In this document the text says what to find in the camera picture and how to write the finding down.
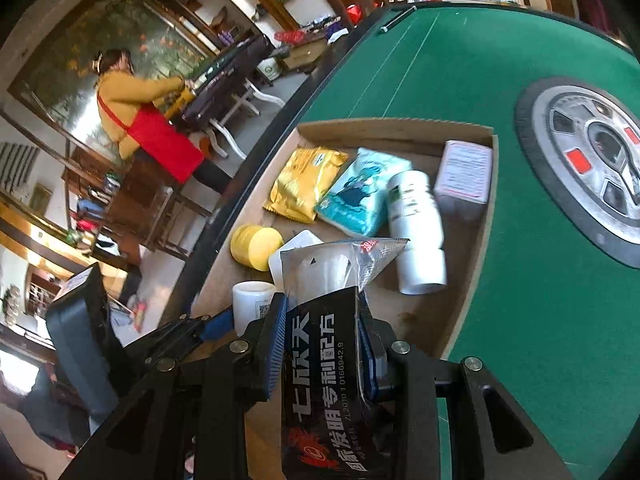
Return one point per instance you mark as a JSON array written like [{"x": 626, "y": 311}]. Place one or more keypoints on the teal tissue pack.
[{"x": 362, "y": 190}]

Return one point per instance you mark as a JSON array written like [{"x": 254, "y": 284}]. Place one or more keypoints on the white bottle green label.
[{"x": 417, "y": 240}]

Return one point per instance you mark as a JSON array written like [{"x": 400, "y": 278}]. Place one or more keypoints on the purple cloth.
[{"x": 595, "y": 5}]

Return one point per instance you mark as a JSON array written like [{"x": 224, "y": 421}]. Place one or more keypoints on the brown cardboard carton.
[{"x": 305, "y": 52}]

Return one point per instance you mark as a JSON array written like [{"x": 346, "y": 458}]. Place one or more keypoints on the white bucket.
[{"x": 267, "y": 67}]

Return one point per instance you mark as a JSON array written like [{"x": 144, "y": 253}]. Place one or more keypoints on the yellow round jar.
[{"x": 255, "y": 245}]

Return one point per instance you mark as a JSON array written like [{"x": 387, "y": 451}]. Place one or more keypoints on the small white jar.
[{"x": 250, "y": 302}]

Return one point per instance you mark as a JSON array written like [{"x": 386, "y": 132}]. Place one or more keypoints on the white pink carton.
[{"x": 462, "y": 170}]

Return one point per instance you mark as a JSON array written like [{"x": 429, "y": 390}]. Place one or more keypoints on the yellow foil packet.
[{"x": 302, "y": 182}]

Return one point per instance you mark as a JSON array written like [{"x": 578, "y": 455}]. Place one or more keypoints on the large floral wall painting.
[{"x": 100, "y": 50}]

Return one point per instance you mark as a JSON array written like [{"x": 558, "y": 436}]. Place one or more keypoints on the dark mahjong table white legs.
[{"x": 225, "y": 85}]

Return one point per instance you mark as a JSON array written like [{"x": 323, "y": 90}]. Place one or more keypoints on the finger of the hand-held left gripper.
[{"x": 219, "y": 323}]

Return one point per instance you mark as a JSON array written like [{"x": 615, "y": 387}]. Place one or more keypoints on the round metal table centre disc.
[{"x": 570, "y": 185}]

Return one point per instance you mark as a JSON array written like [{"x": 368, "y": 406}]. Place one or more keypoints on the red plastic bag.
[{"x": 287, "y": 37}]

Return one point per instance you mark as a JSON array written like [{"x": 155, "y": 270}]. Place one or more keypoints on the black and clear packet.
[{"x": 320, "y": 360}]

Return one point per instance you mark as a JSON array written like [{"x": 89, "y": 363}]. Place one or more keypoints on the shallow cardboard box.
[{"x": 425, "y": 320}]

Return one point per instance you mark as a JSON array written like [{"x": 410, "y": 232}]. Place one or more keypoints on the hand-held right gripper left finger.
[{"x": 276, "y": 345}]

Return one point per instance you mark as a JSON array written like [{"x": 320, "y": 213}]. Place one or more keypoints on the white square box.
[{"x": 295, "y": 255}]

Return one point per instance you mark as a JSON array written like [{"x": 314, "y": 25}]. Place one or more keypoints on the wooden side chair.
[{"x": 150, "y": 205}]

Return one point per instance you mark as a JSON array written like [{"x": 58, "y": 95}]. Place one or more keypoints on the dark pen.
[{"x": 397, "y": 19}]

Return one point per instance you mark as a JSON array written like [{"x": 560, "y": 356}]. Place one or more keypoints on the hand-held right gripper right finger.
[{"x": 372, "y": 370}]

